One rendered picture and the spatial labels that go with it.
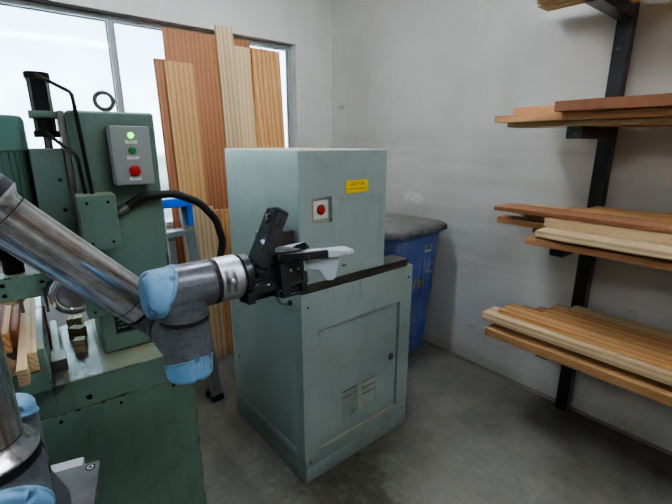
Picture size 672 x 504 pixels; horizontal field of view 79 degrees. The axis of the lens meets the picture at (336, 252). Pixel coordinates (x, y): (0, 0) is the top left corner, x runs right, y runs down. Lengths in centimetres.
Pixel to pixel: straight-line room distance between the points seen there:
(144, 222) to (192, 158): 149
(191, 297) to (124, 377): 78
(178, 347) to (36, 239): 25
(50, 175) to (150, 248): 32
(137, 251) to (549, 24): 218
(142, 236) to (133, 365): 39
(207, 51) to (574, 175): 229
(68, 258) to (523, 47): 235
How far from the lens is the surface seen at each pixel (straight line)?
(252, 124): 307
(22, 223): 72
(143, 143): 130
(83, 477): 101
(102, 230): 128
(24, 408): 82
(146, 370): 141
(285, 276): 72
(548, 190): 247
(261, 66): 314
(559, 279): 252
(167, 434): 154
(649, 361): 202
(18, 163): 139
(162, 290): 64
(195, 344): 68
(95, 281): 74
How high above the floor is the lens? 144
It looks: 15 degrees down
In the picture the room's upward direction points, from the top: straight up
